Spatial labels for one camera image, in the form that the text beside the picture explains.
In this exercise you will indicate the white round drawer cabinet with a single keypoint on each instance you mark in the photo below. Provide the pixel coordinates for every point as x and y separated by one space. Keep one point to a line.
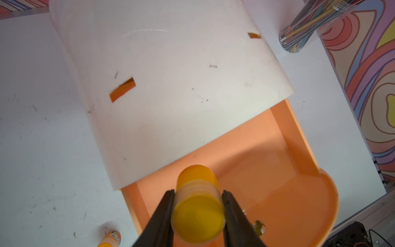
160 79

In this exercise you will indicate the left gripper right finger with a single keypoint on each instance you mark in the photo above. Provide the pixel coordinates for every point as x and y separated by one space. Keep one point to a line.
238 231

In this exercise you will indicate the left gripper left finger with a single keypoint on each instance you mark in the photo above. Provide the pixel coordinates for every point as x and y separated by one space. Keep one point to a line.
159 232

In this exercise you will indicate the clear cup of brushes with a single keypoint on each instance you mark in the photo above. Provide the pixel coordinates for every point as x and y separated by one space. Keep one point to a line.
313 20

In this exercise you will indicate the peach top drawer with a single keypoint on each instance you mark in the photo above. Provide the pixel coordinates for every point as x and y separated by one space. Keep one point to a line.
269 167

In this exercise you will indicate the orange paint can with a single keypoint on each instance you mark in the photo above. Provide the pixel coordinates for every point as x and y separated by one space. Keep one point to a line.
198 214
112 239

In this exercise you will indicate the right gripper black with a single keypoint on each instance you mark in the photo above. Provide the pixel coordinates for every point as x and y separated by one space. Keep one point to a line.
354 235

